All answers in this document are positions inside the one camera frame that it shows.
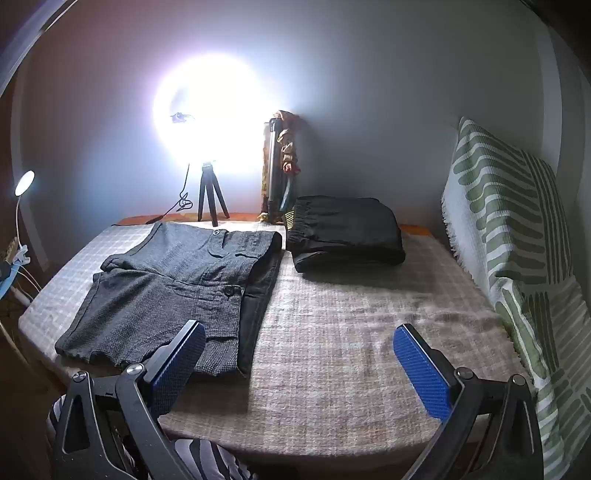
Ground folded black pants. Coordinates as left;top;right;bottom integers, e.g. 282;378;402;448
285;196;406;273

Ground ring light on tripod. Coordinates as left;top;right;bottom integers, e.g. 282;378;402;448
152;53;273;227

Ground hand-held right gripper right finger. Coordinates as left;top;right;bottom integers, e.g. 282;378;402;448
393;324;544;480

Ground zebra striped clothing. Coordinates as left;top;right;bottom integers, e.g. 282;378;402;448
46;394;252;480

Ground black pants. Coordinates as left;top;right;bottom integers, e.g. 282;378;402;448
285;196;406;273
236;247;284;377

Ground upright grey case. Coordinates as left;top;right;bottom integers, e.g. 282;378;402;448
259;111;303;222

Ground checked bed sheet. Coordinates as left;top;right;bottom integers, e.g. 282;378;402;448
18;223;539;457

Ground grey checked shorts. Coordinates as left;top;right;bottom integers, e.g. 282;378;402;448
55;222;283;377

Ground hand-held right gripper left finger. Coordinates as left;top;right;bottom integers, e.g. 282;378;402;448
50;319;207;480

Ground green white patterned pillow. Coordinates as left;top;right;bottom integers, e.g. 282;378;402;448
441;117;591;480

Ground small clip lamp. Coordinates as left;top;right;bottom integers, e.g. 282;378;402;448
0;170;36;296

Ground black lamp cable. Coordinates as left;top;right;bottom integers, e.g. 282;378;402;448
145;161;194;225

